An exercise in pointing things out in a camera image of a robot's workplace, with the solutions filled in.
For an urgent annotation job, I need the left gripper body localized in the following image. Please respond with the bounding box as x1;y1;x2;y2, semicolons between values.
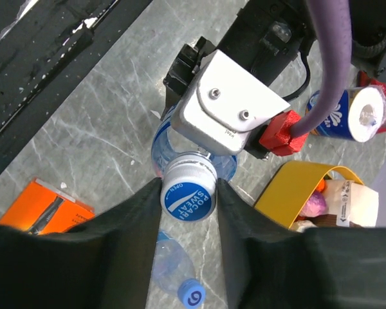
162;35;271;160

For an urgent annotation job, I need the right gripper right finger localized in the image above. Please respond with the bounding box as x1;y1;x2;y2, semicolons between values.
217;180;386;308

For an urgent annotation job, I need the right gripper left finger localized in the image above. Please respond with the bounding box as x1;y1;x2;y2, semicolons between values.
0;178;161;308

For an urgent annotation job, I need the clear bottle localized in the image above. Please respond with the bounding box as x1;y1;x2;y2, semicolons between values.
151;230;202;302

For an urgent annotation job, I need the blue cap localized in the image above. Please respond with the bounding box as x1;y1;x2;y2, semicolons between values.
160;154;217;222
177;278;206;309

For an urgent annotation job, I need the blue bottle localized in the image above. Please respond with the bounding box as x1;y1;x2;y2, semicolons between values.
151;117;237;181

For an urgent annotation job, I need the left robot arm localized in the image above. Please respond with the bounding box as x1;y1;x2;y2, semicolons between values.
163;1;386;158

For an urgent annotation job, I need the purple onion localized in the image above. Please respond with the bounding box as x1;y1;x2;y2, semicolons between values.
299;191;327;218

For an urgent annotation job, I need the orange razor box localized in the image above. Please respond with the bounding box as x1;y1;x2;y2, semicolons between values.
0;178;95;235

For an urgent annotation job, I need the yellow plastic bin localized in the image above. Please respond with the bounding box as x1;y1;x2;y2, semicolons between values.
254;160;363;229

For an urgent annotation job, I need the orange carrot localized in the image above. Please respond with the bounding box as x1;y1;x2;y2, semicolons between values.
316;178;326;192

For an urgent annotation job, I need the white paper bag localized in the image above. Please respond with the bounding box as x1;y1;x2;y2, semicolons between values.
323;180;379;227

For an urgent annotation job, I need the toilet paper roll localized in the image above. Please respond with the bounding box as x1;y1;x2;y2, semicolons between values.
311;86;385;143

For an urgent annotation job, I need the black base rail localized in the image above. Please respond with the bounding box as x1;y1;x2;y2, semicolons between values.
0;1;149;174

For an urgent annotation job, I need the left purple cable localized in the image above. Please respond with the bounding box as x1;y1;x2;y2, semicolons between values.
289;0;353;138

